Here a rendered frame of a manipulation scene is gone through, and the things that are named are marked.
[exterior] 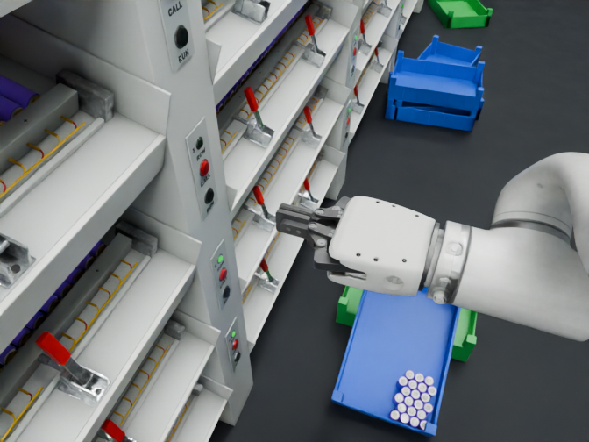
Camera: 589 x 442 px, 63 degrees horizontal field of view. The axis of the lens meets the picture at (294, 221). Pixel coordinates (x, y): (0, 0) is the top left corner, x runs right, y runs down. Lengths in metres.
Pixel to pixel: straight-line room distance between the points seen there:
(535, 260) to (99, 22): 0.44
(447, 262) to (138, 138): 0.31
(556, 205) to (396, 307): 0.63
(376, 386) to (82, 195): 0.79
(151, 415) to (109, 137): 0.40
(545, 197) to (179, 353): 0.53
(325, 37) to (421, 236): 0.64
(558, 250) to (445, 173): 1.09
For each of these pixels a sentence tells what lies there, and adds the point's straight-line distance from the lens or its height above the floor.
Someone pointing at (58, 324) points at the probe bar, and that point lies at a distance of 0.54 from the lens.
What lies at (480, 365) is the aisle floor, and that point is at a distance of 1.18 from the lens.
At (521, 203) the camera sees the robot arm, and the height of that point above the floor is 0.65.
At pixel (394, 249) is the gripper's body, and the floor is 0.61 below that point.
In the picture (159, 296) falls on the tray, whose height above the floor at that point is 0.52.
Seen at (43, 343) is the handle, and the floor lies 0.61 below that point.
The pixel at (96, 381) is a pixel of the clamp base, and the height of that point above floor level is 0.53.
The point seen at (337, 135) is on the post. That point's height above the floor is 0.23.
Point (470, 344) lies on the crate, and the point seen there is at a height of 0.07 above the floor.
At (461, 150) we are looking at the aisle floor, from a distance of 1.69.
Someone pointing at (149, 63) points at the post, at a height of 0.78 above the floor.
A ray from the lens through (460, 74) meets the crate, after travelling 1.90.
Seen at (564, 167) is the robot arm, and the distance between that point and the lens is 0.46.
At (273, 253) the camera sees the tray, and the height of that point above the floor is 0.14.
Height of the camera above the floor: 0.98
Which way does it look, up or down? 46 degrees down
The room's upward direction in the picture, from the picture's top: straight up
